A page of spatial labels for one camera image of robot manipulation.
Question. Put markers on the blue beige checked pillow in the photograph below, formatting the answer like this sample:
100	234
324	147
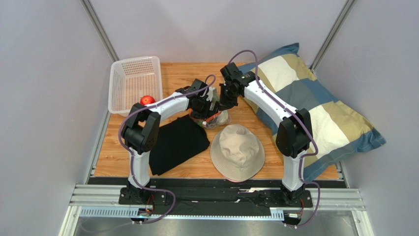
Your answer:
338	131

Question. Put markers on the clear orange zip top bag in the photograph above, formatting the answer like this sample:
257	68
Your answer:
208	123

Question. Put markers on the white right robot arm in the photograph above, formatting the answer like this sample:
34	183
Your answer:
294	131

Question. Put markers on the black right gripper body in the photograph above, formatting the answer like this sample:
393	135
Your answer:
226	102

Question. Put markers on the fake red apple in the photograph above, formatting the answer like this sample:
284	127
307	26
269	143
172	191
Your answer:
147	99

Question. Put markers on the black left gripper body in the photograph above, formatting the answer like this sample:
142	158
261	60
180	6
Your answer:
202	110

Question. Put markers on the white plastic basket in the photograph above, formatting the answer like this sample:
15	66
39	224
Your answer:
132	79

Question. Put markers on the black folded cloth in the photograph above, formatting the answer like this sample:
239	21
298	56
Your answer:
177	142

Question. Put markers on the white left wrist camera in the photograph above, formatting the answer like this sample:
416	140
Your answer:
211	94

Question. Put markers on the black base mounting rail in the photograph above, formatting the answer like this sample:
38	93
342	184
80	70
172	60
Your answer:
210	199

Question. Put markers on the beige bucket hat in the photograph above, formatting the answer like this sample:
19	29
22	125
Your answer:
237	153

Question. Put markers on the fake pale cabbage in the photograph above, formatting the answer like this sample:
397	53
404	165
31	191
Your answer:
223	118

